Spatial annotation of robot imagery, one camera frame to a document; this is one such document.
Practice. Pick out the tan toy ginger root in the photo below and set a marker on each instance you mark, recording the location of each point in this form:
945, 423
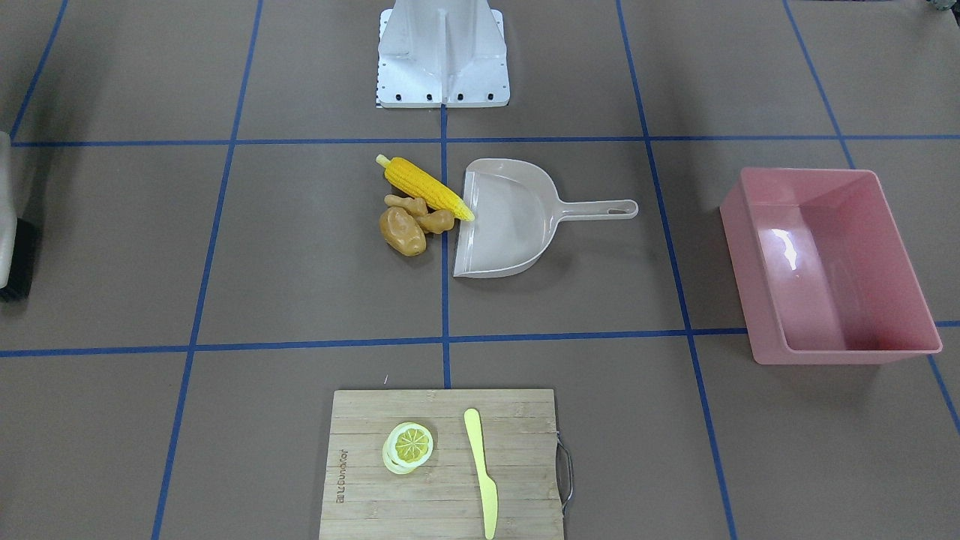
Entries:
434, 222

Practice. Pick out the beige plastic dustpan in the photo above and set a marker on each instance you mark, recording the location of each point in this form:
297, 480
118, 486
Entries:
517, 210

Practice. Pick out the brown toy potato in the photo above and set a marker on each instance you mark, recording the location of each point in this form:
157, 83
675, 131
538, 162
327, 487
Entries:
402, 232

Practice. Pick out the yellow toy corn cob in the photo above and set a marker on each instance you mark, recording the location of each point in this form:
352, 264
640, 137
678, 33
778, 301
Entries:
413, 181

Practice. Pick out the beige hand brush black bristles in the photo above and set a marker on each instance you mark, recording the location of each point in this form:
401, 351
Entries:
19, 238

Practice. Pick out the pink plastic bin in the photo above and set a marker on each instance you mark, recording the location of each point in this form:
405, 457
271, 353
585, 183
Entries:
821, 270

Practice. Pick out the yellow toy lemon slice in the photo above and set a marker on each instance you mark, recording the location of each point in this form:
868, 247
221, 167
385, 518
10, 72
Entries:
407, 447

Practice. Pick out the yellow plastic toy knife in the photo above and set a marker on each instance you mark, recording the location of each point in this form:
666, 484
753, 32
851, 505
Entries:
490, 498

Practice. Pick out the bamboo cutting board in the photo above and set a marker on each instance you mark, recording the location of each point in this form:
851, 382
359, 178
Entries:
441, 498

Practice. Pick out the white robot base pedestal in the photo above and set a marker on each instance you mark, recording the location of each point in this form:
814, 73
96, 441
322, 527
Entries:
442, 54

